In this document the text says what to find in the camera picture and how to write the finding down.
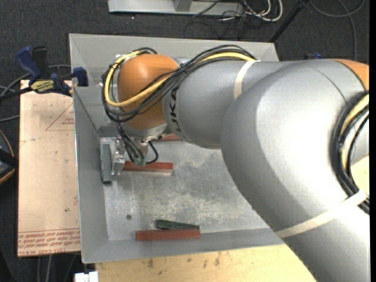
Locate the brown cardboard board red print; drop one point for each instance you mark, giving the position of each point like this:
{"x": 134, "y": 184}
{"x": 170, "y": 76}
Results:
{"x": 47, "y": 172}

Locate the dark green flat block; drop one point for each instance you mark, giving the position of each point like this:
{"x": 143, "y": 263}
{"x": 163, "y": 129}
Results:
{"x": 173, "y": 225}
{"x": 107, "y": 166}

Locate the red-brown flat block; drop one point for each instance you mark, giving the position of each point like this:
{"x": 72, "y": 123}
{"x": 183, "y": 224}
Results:
{"x": 169, "y": 138}
{"x": 167, "y": 234}
{"x": 154, "y": 167}

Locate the grey metal bin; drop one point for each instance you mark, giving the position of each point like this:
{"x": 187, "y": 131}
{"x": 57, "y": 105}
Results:
{"x": 176, "y": 192}

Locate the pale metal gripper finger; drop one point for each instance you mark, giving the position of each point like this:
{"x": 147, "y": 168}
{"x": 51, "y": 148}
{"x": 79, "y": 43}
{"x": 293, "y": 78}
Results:
{"x": 119, "y": 167}
{"x": 107, "y": 134}

